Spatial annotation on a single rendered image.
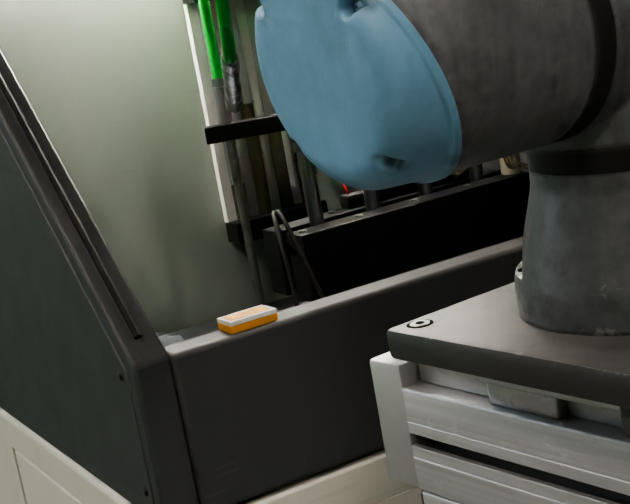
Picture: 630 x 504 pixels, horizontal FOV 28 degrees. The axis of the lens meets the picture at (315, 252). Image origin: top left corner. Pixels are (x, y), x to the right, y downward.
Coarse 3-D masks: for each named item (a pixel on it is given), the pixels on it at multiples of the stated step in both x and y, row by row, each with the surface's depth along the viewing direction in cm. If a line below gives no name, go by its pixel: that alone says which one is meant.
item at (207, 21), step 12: (204, 0) 160; (216, 0) 125; (228, 0) 125; (204, 12) 161; (228, 12) 125; (204, 24) 161; (228, 24) 126; (228, 36) 127; (216, 48) 162; (228, 48) 128; (216, 60) 162; (228, 60) 130; (216, 72) 163; (216, 84) 163
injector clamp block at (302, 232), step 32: (416, 192) 158; (448, 192) 154; (480, 192) 155; (512, 192) 157; (320, 224) 148; (352, 224) 146; (384, 224) 148; (416, 224) 151; (448, 224) 153; (480, 224) 155; (512, 224) 158; (288, 256) 150; (320, 256) 145; (352, 256) 147; (384, 256) 149; (416, 256) 151; (448, 256) 153; (288, 288) 150; (352, 288) 147
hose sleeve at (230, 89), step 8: (224, 64) 131; (232, 64) 131; (224, 72) 132; (232, 72) 132; (224, 80) 134; (232, 80) 133; (224, 88) 136; (232, 88) 135; (240, 88) 136; (232, 96) 136; (240, 96) 137
